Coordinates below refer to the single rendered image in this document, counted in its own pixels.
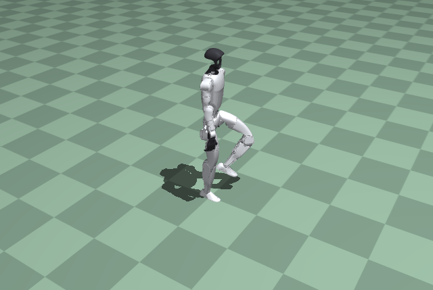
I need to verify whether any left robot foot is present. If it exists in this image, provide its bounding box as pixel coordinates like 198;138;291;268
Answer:
216;163;237;177

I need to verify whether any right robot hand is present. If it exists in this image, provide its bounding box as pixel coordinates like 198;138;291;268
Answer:
204;132;218;151

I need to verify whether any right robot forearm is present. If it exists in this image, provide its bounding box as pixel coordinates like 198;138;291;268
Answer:
204;107;216;138

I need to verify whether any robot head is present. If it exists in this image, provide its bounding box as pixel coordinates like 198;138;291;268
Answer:
204;48;224;75

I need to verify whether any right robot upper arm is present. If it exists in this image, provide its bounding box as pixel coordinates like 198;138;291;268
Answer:
200;78;214;112

